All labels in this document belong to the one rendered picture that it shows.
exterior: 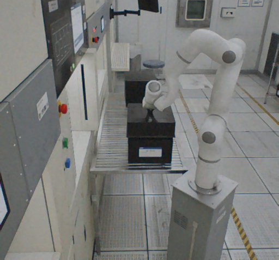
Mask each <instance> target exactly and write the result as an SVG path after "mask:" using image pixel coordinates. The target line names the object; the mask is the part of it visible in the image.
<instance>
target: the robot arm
mask: <svg viewBox="0 0 279 260"><path fill-rule="evenodd" d="M201 52H202V53H204V54H206V55H208V56H209V57H210V58H211V59H212V60H213V61H214V62H216V63H219V67H218V68H217V72H216V75H215V79H214V84H213V88H212V92H211V98H210V105H209V109H208V113H207V114H206V116H205V119H204V121H203V123H202V125H201V127H200V129H199V132H198V145H199V151H198V160H197V168H196V173H194V174H192V175H190V177H189V186H190V187H191V188H192V189H193V190H194V191H195V192H197V193H199V194H202V195H214V194H217V193H219V192H220V191H221V190H222V181H221V180H220V178H219V177H217V174H218V173H219V167H220V161H221V154H222V141H223V136H224V133H225V130H226V128H227V124H228V117H229V112H230V108H231V102H232V97H233V94H234V89H235V85H236V82H237V79H238V75H239V73H240V70H241V66H242V63H243V60H244V56H245V52H246V45H245V43H244V42H243V41H242V40H241V39H238V38H234V39H230V40H228V41H227V40H225V39H224V38H222V37H220V35H218V34H217V33H215V32H213V31H210V30H207V29H198V30H196V31H193V32H192V33H191V34H190V35H189V37H188V38H187V39H186V40H185V41H184V42H183V43H182V45H181V46H180V48H179V49H178V50H177V51H176V53H175V54H174V55H173V56H172V57H171V59H170V60H169V61H168V62H167V64H166V65H165V66H164V68H163V70H162V74H163V75H164V77H165V79H166V82H167V86H168V93H167V96H165V95H164V93H162V85H161V83H160V82H158V81H150V82H148V83H147V85H146V90H145V97H144V99H143V105H142V108H144V109H147V111H148V112H149V109H151V112H153V111H154V110H155V109H158V110H159V111H165V110H167V109H168V108H169V107H170V106H171V105H172V104H173V102H174V101H175V100H176V98H177V96H178V93H179V81H178V77H179V76H180V74H181V73H182V72H183V71H184V70H185V69H186V68H187V67H188V66H189V65H190V64H191V62H192V61H193V60H194V59H195V57H197V56H198V55H199V54H200V53H201Z"/></svg>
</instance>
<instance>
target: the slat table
mask: <svg viewBox="0 0 279 260"><path fill-rule="evenodd" d="M127 109H128V108H127V107H126V106H125V97H124V93H106V94H105V99H104V105H103V108H102V114H101V119H100V127H99V130H98V135H97V138H96V141H95V147H94V152H93V158H92V163H91V166H90V182H91V190H92V195H96V201H93V199H92V204H93V218H94V232H95V244H96V252H97V253H96V254H98V255H100V254H101V243H100V219H101V210H102V200H103V195H104V186H105V176H106V174H167V181H168V186H169V193H170V196H171V201H172V188H171V182H170V178H169V174H182V175H183V174H184V173H186V172H187V171H188V166H187V163H186V160H185V158H184V155H183V151H182V148H181V145H180V141H179V138H178V134H177V131H176V129H175V136H176V138H173V139H174V140H173V148H172V153H177V154H172V155H178V156H172V162H171V163H172V164H148V165H117V164H129V163H128V162H118V161H128V154H118V153H128V152H118V151H128V150H127V148H128V143H127V139H128V138H127V137H126V136H119V135H126V132H120V131H126V122H127V117H121V116H127ZM110 116H117V117H110ZM103 131H106V132H103ZM111 131H116V132H111ZM102 135H108V136H102ZM111 135H116V136H111ZM100 146H107V147H100ZM111 146H115V147H111ZM118 146H125V147H118ZM174 148H176V149H174ZM100 151H106V152H100ZM112 151H114V152H112ZM98 161H105V162H98ZM108 161H113V162H108ZM97 164H104V165H97ZM107 164H113V165H107ZM155 166H161V167H155ZM168 166H181V167H168ZM96 174H103V180H102V188H101V196H100V205H99V210H98V194H97V186H96V177H95V175H96Z"/></svg>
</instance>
